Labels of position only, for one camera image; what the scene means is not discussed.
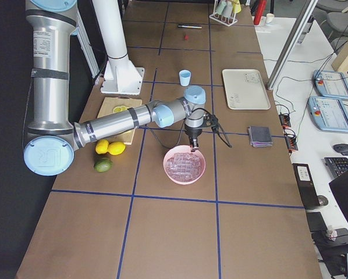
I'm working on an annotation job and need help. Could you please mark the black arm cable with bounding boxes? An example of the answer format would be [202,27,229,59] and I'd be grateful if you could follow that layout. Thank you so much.
[147,108,232,149]

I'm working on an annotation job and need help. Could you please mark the wooden cutting board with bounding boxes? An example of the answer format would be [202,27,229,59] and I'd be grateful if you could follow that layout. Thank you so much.
[97,96,142,145]

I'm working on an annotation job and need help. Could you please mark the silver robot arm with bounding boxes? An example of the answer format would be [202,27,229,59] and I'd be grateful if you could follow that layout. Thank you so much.
[23,1,205,176]

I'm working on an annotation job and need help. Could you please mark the lemon slices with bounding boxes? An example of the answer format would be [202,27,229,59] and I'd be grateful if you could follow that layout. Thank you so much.
[112,105,129,113]

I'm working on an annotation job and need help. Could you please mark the black box with label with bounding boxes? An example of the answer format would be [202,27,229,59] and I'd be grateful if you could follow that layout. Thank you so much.
[292,163,319,210]

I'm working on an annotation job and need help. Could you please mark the grey cup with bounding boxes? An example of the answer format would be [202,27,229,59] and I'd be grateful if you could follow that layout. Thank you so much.
[222,1,233,18]

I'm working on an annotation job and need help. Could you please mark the upper blue teach pendant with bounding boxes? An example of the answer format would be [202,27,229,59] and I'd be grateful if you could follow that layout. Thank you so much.
[313,70,348,101]

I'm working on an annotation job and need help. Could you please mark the lower blue teach pendant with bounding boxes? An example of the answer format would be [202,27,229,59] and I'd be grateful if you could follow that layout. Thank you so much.
[308,96,348,133]

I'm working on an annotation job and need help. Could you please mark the orange black power strip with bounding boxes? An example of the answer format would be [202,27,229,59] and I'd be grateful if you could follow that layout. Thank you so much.
[279,113,299,153]

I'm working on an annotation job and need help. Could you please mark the black keyboard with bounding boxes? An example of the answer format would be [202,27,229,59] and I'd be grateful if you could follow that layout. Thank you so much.
[324,157,348,178]

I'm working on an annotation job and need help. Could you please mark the white wire cup rack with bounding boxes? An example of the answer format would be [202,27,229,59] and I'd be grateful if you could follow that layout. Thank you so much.
[209,1,238,27]

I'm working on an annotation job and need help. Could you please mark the yellow lemon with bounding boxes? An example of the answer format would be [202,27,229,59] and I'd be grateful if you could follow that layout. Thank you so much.
[107,142,126,156]
[95,139,109,155]

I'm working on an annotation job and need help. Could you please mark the grey office chair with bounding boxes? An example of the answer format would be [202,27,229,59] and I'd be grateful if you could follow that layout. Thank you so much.
[326,7,348,37]

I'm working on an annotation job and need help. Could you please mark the white camera mast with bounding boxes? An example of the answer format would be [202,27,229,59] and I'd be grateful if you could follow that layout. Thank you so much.
[92,0,127,60]

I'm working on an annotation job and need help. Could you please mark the clear ice cubes pile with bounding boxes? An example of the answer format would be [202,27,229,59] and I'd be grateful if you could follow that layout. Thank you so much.
[164,152,204,183]

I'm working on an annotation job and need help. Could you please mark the aluminium frame post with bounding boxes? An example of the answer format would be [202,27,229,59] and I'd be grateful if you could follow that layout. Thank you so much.
[267,0,318,91]

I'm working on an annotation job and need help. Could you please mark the yellow cup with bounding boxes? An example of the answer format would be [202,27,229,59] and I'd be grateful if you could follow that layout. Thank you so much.
[231,0,242,14]

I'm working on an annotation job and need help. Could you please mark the light blue cup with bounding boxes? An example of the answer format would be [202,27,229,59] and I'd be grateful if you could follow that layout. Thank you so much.
[179,69,191,87]

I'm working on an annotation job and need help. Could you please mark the black computer mouse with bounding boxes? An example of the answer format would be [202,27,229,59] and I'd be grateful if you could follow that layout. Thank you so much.
[332,144,348,156]

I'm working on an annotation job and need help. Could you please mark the white paper cup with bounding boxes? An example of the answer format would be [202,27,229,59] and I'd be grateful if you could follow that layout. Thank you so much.
[265,13,275,24]

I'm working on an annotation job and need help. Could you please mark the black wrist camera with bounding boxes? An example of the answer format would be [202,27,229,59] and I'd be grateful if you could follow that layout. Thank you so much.
[204,114,219,133]

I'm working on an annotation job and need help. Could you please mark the beige bear tray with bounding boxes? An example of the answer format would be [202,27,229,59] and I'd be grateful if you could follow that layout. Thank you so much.
[222,69,271,110]

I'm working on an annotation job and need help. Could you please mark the blue teach pendant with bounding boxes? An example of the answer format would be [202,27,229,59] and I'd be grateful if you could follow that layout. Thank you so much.
[313,70,348,101]
[308,96,348,133]

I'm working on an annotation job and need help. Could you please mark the red bottle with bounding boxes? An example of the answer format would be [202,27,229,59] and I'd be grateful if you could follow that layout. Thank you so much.
[253,0,267,26]

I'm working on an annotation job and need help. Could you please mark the folded grey cloth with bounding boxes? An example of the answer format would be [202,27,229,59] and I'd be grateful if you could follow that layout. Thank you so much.
[248,126,273,148]

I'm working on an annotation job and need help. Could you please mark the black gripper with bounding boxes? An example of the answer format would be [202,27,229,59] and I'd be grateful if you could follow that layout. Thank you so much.
[185,126,203,152]

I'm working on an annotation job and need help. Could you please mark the mint green cup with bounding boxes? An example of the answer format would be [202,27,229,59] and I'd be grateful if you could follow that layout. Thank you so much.
[214,0,226,15]

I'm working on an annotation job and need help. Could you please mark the white mast base plate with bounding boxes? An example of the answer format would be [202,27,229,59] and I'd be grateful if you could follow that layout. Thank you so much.
[101,58,145,95]

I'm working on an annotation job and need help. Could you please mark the pink bowl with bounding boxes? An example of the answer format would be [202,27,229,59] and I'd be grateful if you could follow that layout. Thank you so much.
[163,145,206,185]

